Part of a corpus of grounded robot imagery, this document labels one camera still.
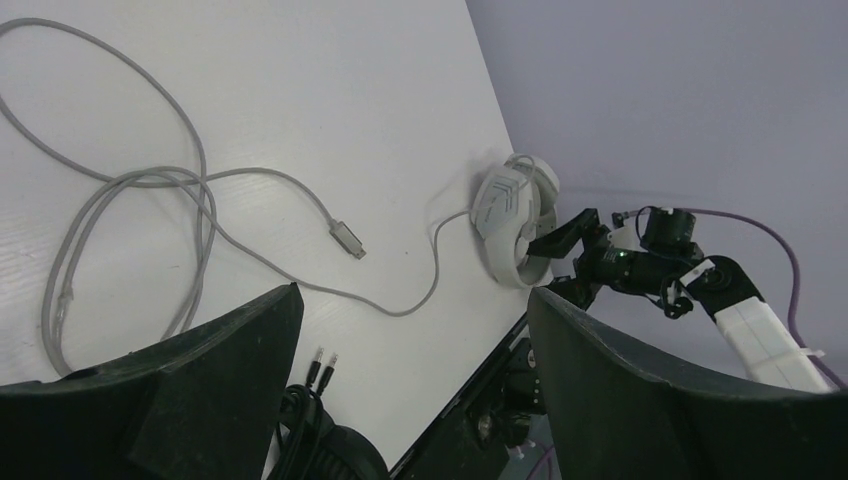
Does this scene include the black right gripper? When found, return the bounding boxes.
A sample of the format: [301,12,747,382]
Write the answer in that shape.
[527,208,636,311]

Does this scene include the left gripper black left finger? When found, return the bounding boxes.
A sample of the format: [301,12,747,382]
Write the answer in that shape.
[1,284,304,479]

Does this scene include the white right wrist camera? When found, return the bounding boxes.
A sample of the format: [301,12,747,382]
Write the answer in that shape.
[607,225,644,252]

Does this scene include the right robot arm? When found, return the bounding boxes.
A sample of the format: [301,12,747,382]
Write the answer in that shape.
[528,206,845,393]

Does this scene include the black headphones with blue band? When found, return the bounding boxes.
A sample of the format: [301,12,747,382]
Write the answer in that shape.
[268,385,390,480]

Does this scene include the grey white headphones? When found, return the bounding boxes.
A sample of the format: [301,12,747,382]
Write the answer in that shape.
[470,153,560,289]

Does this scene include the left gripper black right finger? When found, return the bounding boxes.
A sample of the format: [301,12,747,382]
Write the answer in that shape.
[526,288,847,479]

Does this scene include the black headphone cable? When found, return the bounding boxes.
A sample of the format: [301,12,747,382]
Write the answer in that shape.
[268,345,340,480]

